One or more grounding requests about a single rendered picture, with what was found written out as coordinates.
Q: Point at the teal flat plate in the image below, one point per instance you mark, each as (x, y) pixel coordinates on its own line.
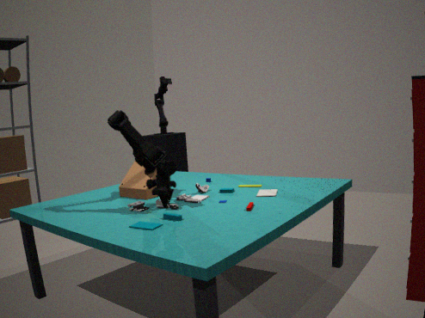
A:
(146, 225)

